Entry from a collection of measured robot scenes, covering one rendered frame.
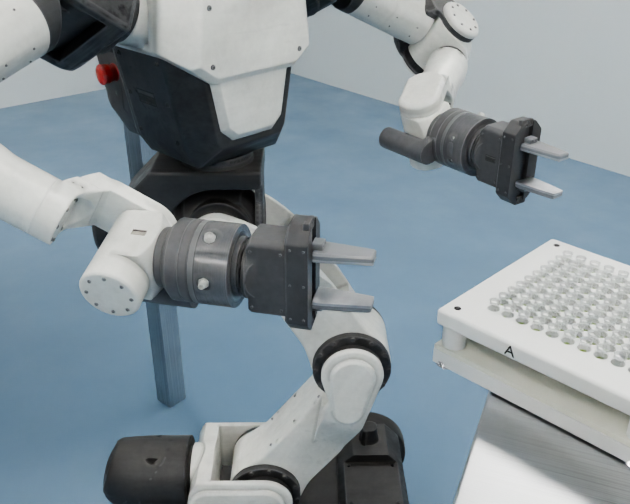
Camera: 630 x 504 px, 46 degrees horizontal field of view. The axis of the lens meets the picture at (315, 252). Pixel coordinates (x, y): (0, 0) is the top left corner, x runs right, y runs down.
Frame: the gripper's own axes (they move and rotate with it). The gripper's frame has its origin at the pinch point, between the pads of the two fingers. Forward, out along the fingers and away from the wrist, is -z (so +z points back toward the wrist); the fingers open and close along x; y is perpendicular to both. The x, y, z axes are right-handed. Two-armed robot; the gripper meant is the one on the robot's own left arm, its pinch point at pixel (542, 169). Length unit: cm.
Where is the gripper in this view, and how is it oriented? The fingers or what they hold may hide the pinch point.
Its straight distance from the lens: 106.2
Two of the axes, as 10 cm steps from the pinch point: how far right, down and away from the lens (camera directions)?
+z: -6.0, -3.7, 7.1
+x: 0.0, 8.8, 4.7
